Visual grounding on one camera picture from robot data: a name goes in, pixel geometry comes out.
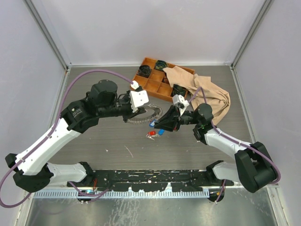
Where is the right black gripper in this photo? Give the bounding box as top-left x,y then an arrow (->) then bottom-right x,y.
154,105 -> 201,132

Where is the blue tag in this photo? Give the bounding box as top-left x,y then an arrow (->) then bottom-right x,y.
149,120 -> 158,128

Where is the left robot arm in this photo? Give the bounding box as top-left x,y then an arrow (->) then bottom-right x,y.
5,80 -> 149,193

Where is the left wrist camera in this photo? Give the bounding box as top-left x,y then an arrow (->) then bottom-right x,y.
129,86 -> 149,113

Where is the wooden compartment tray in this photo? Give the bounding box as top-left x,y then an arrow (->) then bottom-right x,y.
129,57 -> 196,103

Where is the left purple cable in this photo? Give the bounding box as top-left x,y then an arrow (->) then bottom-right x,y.
0,69 -> 135,208

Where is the dark band coil right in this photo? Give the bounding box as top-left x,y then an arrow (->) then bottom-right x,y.
172,84 -> 187,97

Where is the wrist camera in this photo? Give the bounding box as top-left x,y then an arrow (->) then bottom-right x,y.
129,86 -> 149,113
172,94 -> 190,116

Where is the beige cloth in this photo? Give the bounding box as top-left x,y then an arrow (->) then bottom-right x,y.
163,66 -> 231,125

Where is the blue tagged key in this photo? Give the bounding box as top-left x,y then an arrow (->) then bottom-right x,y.
157,129 -> 165,137

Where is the dark band coil top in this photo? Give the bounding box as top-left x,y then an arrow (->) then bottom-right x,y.
154,60 -> 168,71

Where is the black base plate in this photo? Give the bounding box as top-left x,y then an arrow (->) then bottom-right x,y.
74,169 -> 222,192

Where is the dark band coil left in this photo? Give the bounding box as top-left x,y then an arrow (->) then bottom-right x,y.
137,65 -> 151,78

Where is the metal disc keyring holder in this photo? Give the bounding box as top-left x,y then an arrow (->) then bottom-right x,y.
127,104 -> 163,125

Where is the red tagged key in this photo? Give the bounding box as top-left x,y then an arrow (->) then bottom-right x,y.
146,130 -> 157,140

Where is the grey cable duct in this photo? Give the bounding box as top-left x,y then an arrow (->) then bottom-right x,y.
33,189 -> 210,199

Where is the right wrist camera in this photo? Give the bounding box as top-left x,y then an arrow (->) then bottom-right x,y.
172,94 -> 190,116

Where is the dark band coil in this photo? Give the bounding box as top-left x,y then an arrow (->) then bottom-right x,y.
137,65 -> 151,78
154,60 -> 168,71
172,84 -> 187,97

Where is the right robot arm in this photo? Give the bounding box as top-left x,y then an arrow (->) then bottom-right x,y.
154,104 -> 280,193

